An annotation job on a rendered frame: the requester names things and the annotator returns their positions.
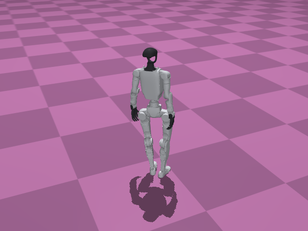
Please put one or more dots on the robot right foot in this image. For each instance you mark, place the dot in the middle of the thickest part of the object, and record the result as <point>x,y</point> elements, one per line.
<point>161,173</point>

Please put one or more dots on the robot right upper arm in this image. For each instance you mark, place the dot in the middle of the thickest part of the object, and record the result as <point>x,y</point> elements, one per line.
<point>165,76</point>

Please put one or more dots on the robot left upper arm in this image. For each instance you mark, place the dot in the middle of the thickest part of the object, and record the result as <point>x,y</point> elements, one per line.
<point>135,81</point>

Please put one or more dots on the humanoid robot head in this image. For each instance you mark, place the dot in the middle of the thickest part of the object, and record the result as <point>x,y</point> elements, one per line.
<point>149,53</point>

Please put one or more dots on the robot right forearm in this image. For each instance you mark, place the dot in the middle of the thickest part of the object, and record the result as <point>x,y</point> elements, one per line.
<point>169,104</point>

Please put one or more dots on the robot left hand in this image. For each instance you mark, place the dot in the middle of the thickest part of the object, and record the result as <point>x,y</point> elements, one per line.
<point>134,113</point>

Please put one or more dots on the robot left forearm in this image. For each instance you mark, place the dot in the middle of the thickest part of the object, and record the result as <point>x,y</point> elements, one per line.
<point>133,99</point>

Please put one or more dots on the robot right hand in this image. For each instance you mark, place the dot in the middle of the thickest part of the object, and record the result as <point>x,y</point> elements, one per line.
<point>171,121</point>

